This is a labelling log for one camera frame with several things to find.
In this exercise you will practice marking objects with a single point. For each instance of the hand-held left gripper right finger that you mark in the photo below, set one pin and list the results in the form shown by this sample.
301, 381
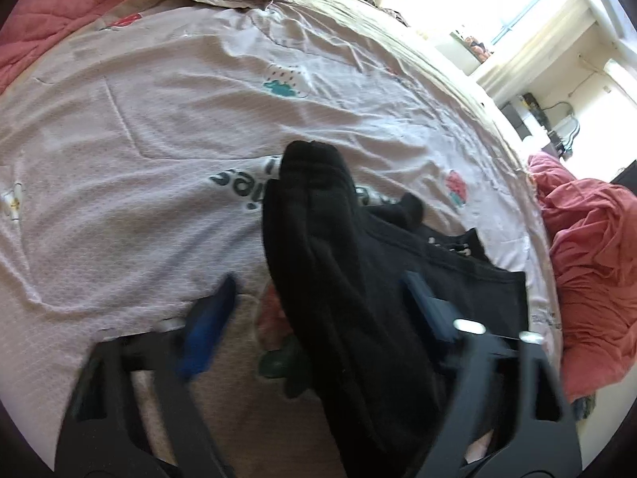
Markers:
429, 308

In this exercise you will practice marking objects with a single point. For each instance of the bright window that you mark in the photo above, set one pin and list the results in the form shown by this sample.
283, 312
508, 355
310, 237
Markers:
502, 0

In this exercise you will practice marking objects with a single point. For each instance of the small items on windowsill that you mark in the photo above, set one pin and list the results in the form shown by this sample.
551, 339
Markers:
473, 45

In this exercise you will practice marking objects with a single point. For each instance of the crumpled red blanket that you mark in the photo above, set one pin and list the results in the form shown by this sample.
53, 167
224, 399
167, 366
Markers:
592, 279

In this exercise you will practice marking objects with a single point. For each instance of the printed pale bed sheet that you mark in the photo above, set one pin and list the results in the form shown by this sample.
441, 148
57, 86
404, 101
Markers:
174, 149

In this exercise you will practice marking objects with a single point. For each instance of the pink quilted pillow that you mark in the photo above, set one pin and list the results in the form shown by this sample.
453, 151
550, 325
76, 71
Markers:
50, 15

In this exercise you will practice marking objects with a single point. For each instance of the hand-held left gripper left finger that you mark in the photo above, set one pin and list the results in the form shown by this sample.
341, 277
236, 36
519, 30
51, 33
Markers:
209, 331

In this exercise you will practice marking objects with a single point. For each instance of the black sweater with orange cuffs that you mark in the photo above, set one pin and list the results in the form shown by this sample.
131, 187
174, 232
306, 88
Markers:
358, 289

